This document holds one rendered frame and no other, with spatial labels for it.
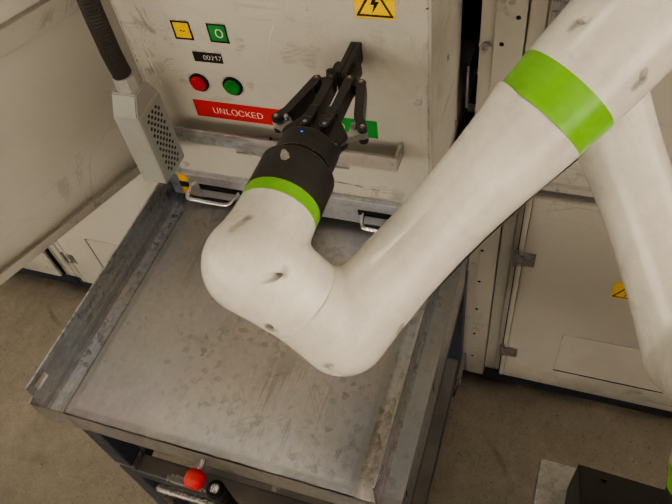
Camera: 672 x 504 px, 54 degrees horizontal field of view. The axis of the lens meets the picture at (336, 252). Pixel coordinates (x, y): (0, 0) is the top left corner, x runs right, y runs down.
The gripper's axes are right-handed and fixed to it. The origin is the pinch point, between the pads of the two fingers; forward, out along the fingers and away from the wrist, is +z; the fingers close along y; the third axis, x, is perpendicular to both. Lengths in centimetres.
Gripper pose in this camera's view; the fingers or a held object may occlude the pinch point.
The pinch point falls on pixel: (349, 66)
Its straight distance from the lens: 92.6
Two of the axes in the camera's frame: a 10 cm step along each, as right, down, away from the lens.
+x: -1.1, -6.2, -7.8
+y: 9.4, 1.7, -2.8
